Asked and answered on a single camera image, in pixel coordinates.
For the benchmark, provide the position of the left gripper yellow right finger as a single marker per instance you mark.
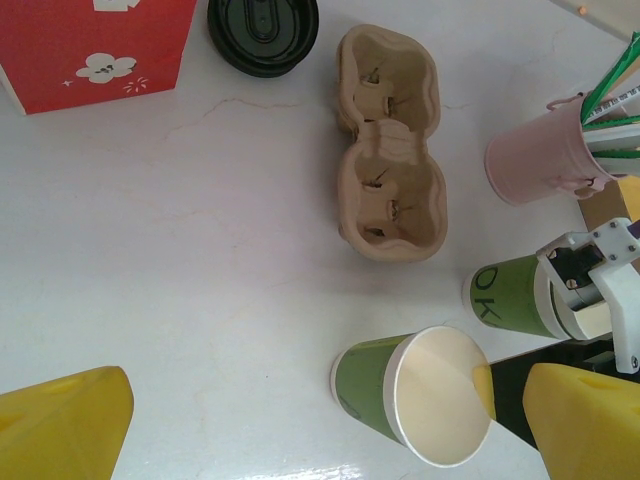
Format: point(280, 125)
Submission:
point(590, 430)

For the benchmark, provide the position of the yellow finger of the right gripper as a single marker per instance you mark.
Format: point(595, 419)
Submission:
point(485, 392)

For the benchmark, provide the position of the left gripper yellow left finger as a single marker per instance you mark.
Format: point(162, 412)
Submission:
point(60, 430)

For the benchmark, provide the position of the green paper cup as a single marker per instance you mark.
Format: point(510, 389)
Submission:
point(365, 380)
point(592, 322)
point(505, 295)

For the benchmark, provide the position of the yellow paper napkin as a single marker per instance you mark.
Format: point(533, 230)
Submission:
point(605, 205)

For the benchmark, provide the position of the brown pulp cup carrier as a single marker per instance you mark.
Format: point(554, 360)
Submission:
point(395, 145)
point(395, 259)

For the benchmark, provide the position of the red floral paper bag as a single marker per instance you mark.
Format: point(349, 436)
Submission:
point(50, 50)

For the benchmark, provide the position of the pink metal bucket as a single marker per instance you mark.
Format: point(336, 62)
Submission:
point(540, 155)

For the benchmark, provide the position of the green striped wrapped straw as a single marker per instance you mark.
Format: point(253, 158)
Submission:
point(617, 70)
point(622, 155)

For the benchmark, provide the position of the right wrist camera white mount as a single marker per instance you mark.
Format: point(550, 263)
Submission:
point(620, 280)

